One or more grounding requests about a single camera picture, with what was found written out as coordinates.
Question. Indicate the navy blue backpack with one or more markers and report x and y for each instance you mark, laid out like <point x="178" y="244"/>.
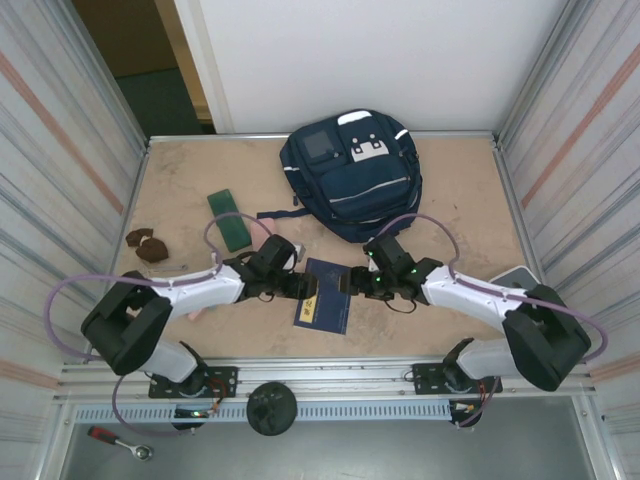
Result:
<point x="360" y="190"/>

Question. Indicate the white door frame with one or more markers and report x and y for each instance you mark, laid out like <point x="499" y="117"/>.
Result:
<point x="205" y="65"/>

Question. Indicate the black round knob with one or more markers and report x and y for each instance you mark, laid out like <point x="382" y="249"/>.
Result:
<point x="271" y="410"/>

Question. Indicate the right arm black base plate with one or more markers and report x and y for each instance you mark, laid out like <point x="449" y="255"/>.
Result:
<point x="425" y="380"/>

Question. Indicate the blue notebook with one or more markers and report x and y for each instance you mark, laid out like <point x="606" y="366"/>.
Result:
<point x="325" y="310"/>

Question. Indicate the white grey rectangular case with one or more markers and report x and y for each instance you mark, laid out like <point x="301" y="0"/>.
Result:
<point x="517" y="275"/>

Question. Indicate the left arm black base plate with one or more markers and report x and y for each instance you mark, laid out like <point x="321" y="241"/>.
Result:
<point x="222" y="382"/>

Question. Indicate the small clear plastic box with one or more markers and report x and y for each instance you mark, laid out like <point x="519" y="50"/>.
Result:
<point x="300" y="251"/>

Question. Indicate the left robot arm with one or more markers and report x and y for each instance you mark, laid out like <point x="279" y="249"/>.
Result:
<point x="200" y="290"/>

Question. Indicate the green pencil case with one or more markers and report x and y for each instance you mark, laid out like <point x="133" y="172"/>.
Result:
<point x="227" y="220"/>

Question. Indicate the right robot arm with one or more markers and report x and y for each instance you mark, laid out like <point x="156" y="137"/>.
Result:
<point x="465" y="295"/>

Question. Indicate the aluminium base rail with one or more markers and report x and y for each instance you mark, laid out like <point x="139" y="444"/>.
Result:
<point x="340" y="385"/>

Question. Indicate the brown fabric bundle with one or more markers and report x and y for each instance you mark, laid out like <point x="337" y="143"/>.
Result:
<point x="152" y="250"/>

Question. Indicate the translucent corrugated side panel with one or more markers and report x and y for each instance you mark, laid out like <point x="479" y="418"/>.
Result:
<point x="40" y="200"/>
<point x="600" y="175"/>

